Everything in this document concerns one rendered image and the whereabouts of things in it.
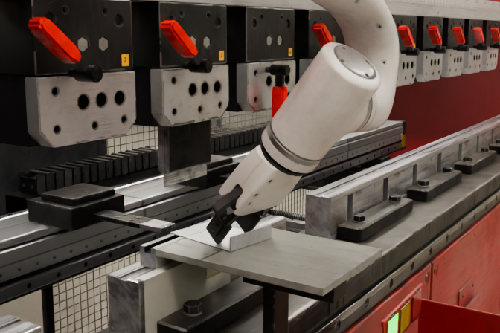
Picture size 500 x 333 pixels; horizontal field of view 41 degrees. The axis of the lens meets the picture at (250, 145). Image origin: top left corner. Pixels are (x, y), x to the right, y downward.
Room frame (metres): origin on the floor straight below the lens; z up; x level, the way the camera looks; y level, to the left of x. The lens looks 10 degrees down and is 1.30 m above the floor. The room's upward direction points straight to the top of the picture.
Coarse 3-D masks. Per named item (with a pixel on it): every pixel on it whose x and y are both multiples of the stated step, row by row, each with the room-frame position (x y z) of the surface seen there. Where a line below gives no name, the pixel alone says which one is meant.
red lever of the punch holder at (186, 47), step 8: (168, 24) 0.85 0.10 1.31; (176, 24) 0.85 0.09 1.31; (168, 32) 0.85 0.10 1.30; (176, 32) 0.85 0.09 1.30; (184, 32) 0.86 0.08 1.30; (176, 40) 0.86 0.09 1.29; (184, 40) 0.86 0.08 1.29; (176, 48) 0.87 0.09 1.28; (184, 48) 0.87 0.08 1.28; (192, 48) 0.87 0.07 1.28; (184, 56) 0.89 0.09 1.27; (192, 56) 0.88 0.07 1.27; (184, 64) 0.91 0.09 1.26; (192, 64) 0.90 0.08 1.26; (200, 64) 0.89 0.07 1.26; (208, 64) 0.90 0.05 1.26; (192, 72) 0.91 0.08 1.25; (200, 72) 0.90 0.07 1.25; (208, 72) 0.90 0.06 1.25
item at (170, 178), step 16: (160, 128) 0.95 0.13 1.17; (176, 128) 0.96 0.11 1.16; (192, 128) 0.99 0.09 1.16; (208, 128) 1.02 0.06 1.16; (160, 144) 0.95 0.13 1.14; (176, 144) 0.95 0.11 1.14; (192, 144) 0.98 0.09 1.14; (208, 144) 1.02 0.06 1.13; (160, 160) 0.95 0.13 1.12; (176, 160) 0.95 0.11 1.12; (192, 160) 0.98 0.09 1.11; (208, 160) 1.02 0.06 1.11; (176, 176) 0.97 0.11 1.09; (192, 176) 1.00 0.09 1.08
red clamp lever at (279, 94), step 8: (272, 64) 1.08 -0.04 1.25; (272, 72) 1.08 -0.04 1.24; (280, 72) 1.07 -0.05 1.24; (288, 72) 1.07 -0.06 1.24; (280, 80) 1.07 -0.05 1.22; (272, 88) 1.08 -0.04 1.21; (280, 88) 1.07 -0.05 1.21; (272, 96) 1.07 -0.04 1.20; (280, 96) 1.07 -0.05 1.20; (272, 104) 1.07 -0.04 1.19; (280, 104) 1.07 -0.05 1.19; (272, 112) 1.07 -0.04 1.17
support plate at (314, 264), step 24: (288, 240) 0.94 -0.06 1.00; (312, 240) 0.94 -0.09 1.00; (336, 240) 0.94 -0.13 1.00; (192, 264) 0.87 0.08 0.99; (216, 264) 0.84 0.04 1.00; (240, 264) 0.84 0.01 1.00; (264, 264) 0.84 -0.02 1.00; (288, 264) 0.84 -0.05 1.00; (312, 264) 0.84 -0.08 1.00; (336, 264) 0.84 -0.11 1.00; (360, 264) 0.84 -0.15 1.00; (312, 288) 0.76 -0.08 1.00
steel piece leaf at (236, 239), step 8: (232, 232) 0.98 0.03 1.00; (240, 232) 0.98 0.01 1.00; (248, 232) 0.91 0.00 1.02; (256, 232) 0.93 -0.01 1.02; (264, 232) 0.94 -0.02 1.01; (192, 240) 0.94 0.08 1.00; (200, 240) 0.94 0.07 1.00; (208, 240) 0.94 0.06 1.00; (224, 240) 0.94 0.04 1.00; (232, 240) 0.89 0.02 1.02; (240, 240) 0.90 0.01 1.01; (248, 240) 0.91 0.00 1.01; (256, 240) 0.93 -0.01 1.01; (264, 240) 0.94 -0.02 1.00; (224, 248) 0.90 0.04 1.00; (232, 248) 0.89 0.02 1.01; (240, 248) 0.90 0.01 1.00
